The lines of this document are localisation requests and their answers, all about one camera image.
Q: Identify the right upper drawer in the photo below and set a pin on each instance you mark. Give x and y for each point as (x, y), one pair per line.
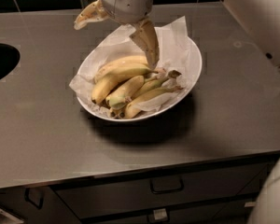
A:
(254, 183)

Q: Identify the round countertop hole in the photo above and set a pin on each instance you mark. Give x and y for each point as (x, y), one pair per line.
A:
(9, 59)

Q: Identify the right lower drawer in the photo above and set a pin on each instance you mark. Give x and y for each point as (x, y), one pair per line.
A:
(235, 212)

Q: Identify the lower yellow banana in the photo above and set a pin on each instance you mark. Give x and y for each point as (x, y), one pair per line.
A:
(133, 108)

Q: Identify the top yellow banana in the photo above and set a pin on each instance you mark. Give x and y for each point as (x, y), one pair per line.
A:
(104, 69)

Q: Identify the upper drawer with handle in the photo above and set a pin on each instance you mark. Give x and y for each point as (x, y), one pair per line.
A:
(209, 186)

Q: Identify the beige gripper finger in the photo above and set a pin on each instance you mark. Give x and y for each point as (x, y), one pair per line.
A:
(94, 12)
(145, 38)

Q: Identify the short greenish yellow banana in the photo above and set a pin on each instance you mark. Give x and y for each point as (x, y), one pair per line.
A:
(122, 95)

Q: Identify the middle yellow green banana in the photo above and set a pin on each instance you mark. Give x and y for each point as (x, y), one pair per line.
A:
(155, 82)

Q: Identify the white oval bowl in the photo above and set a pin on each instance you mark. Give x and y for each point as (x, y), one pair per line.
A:
(194, 62)

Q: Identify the long yellow banana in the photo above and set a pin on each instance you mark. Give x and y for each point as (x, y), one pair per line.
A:
(110, 80)

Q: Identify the lower drawer with label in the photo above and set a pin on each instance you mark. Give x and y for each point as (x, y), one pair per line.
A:
(165, 215)

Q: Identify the left cabinet door with handle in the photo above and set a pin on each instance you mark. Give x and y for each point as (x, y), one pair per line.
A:
(36, 206)

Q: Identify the white crumpled paper liner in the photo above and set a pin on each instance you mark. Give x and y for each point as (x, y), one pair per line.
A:
(174, 47)

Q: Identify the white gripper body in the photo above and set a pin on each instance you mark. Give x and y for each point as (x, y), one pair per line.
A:
(126, 2)

